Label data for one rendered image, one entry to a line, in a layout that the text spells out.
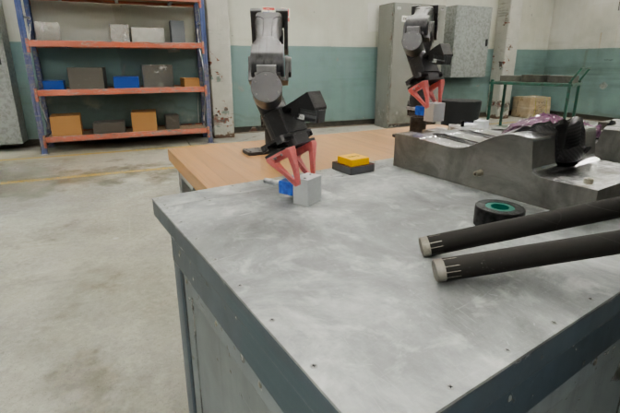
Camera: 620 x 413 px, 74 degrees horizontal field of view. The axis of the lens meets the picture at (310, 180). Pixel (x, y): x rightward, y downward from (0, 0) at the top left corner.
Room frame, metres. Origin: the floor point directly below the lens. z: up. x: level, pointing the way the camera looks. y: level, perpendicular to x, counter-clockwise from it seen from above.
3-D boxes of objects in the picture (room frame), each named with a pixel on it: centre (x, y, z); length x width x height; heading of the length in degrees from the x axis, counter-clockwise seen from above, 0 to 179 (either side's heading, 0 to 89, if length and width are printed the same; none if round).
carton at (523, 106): (8.41, -4.45, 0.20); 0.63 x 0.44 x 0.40; 113
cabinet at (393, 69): (7.19, -1.68, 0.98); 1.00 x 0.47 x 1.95; 113
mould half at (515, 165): (0.97, -0.47, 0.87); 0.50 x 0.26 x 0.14; 33
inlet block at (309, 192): (0.83, 0.04, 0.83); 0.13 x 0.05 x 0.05; 55
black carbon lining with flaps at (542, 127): (0.98, -0.47, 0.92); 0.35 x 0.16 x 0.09; 33
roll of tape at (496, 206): (0.67, -0.33, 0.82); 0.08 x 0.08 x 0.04
